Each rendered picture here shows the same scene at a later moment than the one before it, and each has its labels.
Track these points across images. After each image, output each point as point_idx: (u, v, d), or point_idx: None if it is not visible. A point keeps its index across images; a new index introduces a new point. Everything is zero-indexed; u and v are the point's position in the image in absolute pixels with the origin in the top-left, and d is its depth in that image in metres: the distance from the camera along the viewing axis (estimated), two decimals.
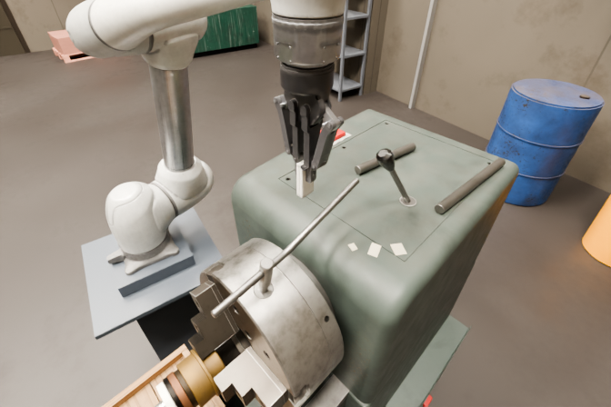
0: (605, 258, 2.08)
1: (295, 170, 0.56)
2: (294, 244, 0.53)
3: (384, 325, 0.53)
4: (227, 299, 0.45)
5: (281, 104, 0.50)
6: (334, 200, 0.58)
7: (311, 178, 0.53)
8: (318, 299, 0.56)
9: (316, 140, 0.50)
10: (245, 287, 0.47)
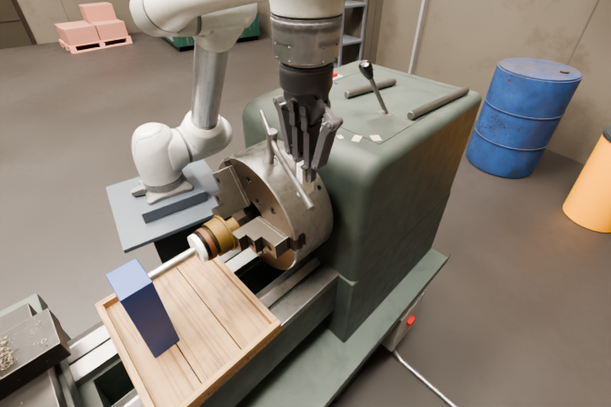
0: (582, 220, 2.24)
1: (295, 170, 0.56)
2: (278, 154, 0.61)
3: (362, 186, 0.69)
4: (265, 116, 0.70)
5: (280, 104, 0.50)
6: (302, 186, 0.53)
7: (311, 178, 0.53)
8: None
9: (316, 140, 0.50)
10: (266, 124, 0.68)
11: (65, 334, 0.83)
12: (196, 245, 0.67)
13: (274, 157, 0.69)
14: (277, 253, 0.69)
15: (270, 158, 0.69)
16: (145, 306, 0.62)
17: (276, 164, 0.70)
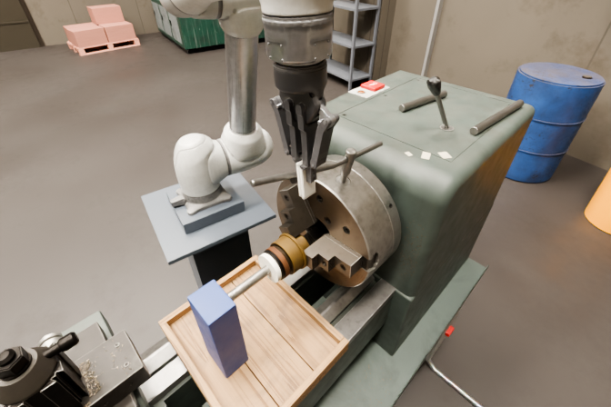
0: (605, 226, 2.24)
1: (295, 171, 0.56)
2: (327, 163, 0.62)
3: (437, 205, 0.68)
4: (374, 145, 0.69)
5: (277, 104, 0.50)
6: (284, 179, 0.54)
7: (311, 178, 0.53)
8: (384, 191, 0.72)
9: (314, 139, 0.50)
10: (364, 149, 0.67)
11: None
12: (272, 265, 0.67)
13: (345, 177, 0.68)
14: (351, 272, 0.68)
15: (341, 175, 0.69)
16: (226, 329, 0.61)
17: (343, 185, 0.69)
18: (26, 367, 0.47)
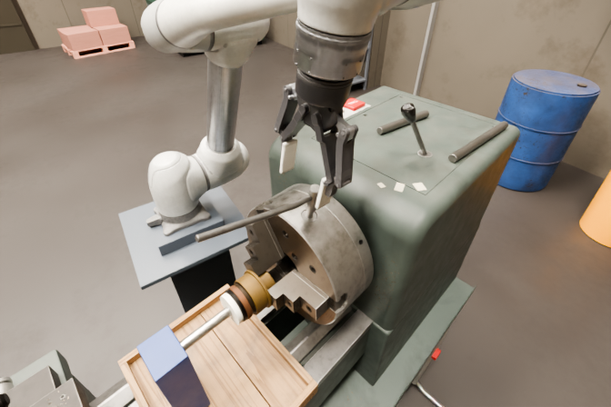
0: (601, 238, 2.19)
1: (280, 148, 0.57)
2: (288, 204, 0.57)
3: (409, 243, 0.64)
4: None
5: (290, 96, 0.48)
6: (235, 229, 0.50)
7: (331, 193, 0.50)
8: (354, 226, 0.67)
9: (335, 151, 0.47)
10: None
11: (85, 390, 0.79)
12: (232, 308, 0.63)
13: (310, 213, 0.64)
14: (317, 314, 0.64)
15: (306, 211, 0.64)
16: (179, 381, 0.57)
17: (308, 222, 0.65)
18: None
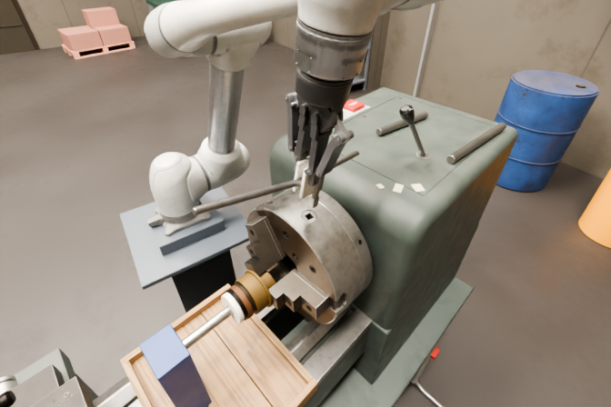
0: (599, 238, 2.20)
1: (294, 166, 0.56)
2: (293, 180, 0.54)
3: (407, 243, 0.65)
4: (348, 155, 0.61)
5: (292, 103, 0.48)
6: (236, 203, 0.46)
7: (313, 183, 0.53)
8: (353, 226, 0.68)
9: (324, 147, 0.49)
10: (336, 160, 0.59)
11: (88, 388, 0.80)
12: (233, 307, 0.64)
13: (315, 193, 0.60)
14: (317, 313, 0.65)
15: None
16: (181, 379, 0.58)
17: (308, 223, 0.66)
18: None
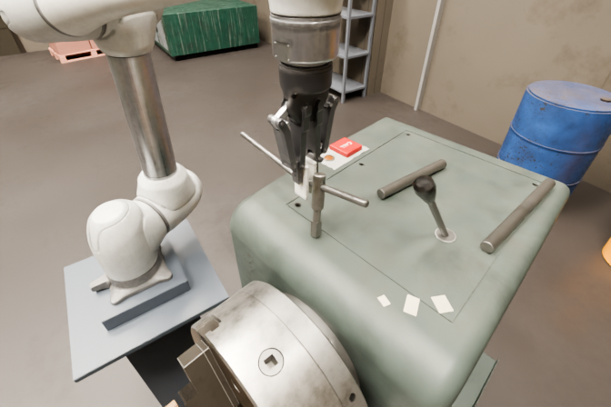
0: None
1: None
2: None
3: None
4: (352, 195, 0.48)
5: None
6: (256, 147, 0.64)
7: (293, 176, 0.54)
8: (341, 372, 0.43)
9: (297, 142, 0.49)
10: (339, 189, 0.51)
11: None
12: None
13: (313, 213, 0.55)
14: None
15: (315, 210, 0.56)
16: None
17: (269, 375, 0.41)
18: None
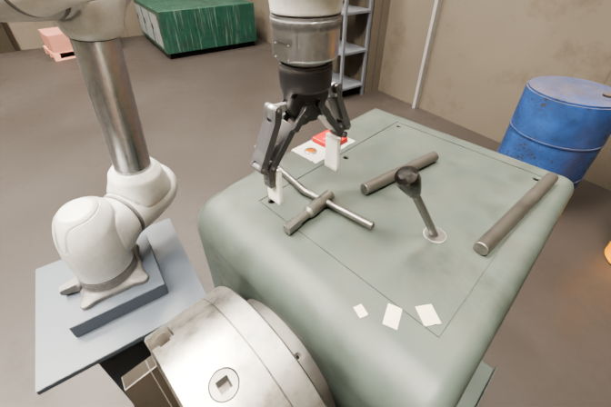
0: None
1: None
2: (301, 185, 0.60)
3: None
4: (360, 215, 0.52)
5: None
6: None
7: (264, 180, 0.49)
8: (308, 395, 0.37)
9: (281, 140, 0.46)
10: (345, 210, 0.54)
11: None
12: None
13: (303, 212, 0.52)
14: None
15: (302, 213, 0.53)
16: None
17: (220, 402, 0.34)
18: None
